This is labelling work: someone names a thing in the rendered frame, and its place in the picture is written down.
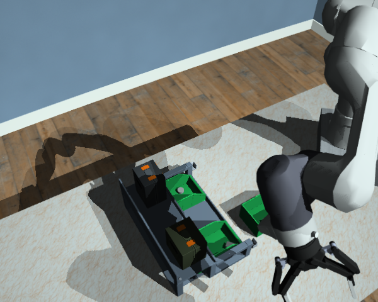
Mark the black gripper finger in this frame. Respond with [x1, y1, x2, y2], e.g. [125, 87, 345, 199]
[272, 256, 305, 302]
[311, 241, 360, 299]

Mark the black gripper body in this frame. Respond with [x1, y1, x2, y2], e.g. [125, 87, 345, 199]
[283, 237, 325, 272]

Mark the green bin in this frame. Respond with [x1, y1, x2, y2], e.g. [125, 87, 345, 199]
[199, 221, 242, 257]
[166, 174, 205, 211]
[239, 194, 268, 238]

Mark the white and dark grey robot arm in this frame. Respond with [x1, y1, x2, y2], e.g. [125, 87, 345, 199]
[256, 0, 378, 247]

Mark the grey metal shelf rack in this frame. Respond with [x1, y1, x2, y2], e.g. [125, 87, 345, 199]
[118, 162, 258, 297]

